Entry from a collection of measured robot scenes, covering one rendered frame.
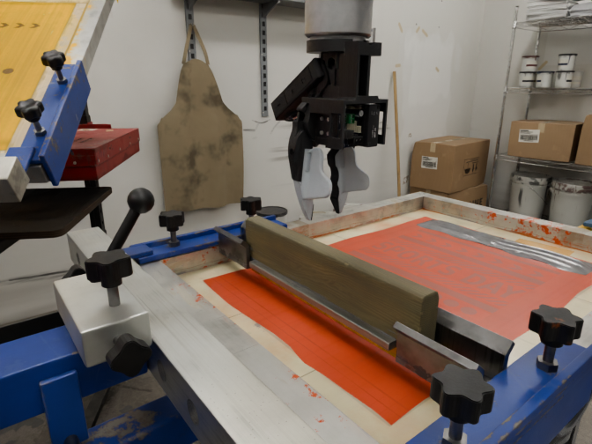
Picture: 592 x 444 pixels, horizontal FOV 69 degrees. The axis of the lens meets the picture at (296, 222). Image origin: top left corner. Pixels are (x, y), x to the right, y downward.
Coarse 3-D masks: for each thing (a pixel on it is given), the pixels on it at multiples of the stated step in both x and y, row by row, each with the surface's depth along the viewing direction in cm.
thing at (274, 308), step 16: (416, 224) 102; (352, 240) 92; (368, 240) 92; (464, 240) 92; (240, 272) 76; (224, 288) 70; (240, 288) 70; (256, 288) 70; (272, 288) 70; (240, 304) 65; (256, 304) 65; (272, 304) 65; (288, 304) 65; (304, 304) 65; (256, 320) 61; (272, 320) 61; (288, 320) 61; (304, 320) 61
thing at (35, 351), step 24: (48, 336) 42; (0, 360) 38; (24, 360) 38; (48, 360) 38; (72, 360) 39; (0, 384) 36; (24, 384) 37; (96, 384) 41; (0, 408) 36; (24, 408) 37
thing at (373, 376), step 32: (512, 256) 83; (544, 288) 70; (576, 288) 70; (320, 320) 61; (512, 320) 61; (320, 352) 53; (352, 352) 53; (384, 352) 53; (352, 384) 48; (384, 384) 48; (416, 384) 48; (384, 416) 43
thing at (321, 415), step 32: (288, 224) 91; (320, 224) 93; (352, 224) 100; (480, 224) 102; (512, 224) 96; (544, 224) 91; (192, 256) 76; (224, 256) 80; (192, 288) 63; (224, 320) 54; (256, 352) 48; (288, 384) 43; (320, 416) 38
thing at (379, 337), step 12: (252, 264) 70; (264, 276) 68; (276, 276) 65; (288, 288) 63; (300, 288) 61; (312, 300) 59; (324, 300) 58; (324, 312) 57; (336, 312) 55; (348, 324) 53; (360, 324) 52; (372, 336) 50; (384, 336) 50; (384, 348) 49
